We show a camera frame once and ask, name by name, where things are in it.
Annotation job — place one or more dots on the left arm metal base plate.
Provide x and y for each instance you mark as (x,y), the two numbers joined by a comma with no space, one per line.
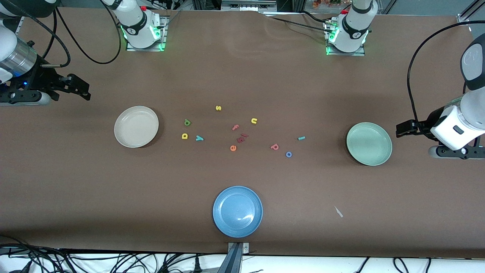
(333,53)

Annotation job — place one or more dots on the grey metal camera post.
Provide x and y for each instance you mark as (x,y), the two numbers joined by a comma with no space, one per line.
(233,261)

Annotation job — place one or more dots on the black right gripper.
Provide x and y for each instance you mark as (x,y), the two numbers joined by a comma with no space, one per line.
(39,78)

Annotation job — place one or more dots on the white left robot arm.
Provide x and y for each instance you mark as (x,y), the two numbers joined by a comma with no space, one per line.
(352,41)

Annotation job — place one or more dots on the white paper scrap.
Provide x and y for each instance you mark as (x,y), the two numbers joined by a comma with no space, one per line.
(338,211)

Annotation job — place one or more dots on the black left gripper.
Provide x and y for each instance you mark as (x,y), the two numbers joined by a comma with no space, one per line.
(426,124)

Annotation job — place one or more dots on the pale green plate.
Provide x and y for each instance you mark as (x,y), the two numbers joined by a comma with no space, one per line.
(369,144)

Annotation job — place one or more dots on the beige brown plate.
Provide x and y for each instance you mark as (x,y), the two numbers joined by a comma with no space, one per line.
(136,127)

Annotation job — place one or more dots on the orange leaf decoration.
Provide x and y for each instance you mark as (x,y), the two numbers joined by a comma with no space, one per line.
(326,3)

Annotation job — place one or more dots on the aluminium corner profile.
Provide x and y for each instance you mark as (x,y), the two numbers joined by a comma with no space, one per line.
(464,18)

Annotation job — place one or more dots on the aluminium frame bar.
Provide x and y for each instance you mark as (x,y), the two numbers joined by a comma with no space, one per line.
(248,5)

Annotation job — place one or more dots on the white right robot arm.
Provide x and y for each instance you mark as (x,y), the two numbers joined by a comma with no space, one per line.
(136,26)

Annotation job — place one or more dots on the blue plate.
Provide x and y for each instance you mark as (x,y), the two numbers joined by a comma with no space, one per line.
(237,211)

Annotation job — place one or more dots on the brown table cover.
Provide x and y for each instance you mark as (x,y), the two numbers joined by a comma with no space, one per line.
(265,76)

